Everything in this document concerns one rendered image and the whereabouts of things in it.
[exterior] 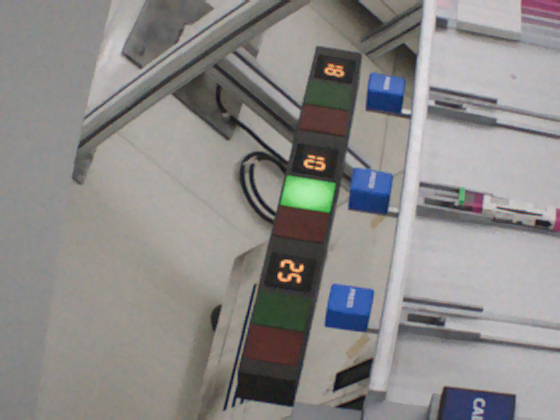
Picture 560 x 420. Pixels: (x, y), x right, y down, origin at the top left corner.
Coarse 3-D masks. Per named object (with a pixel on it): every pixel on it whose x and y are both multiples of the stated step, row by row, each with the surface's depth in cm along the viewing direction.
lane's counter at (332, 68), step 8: (320, 56) 102; (328, 56) 102; (320, 64) 102; (328, 64) 102; (336, 64) 102; (344, 64) 102; (352, 64) 102; (320, 72) 101; (328, 72) 101; (336, 72) 101; (344, 72) 101; (352, 72) 101; (336, 80) 100; (344, 80) 100; (352, 80) 100
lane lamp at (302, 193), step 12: (288, 180) 92; (300, 180) 93; (312, 180) 93; (288, 192) 92; (300, 192) 92; (312, 192) 92; (324, 192) 92; (288, 204) 91; (300, 204) 91; (312, 204) 91; (324, 204) 91
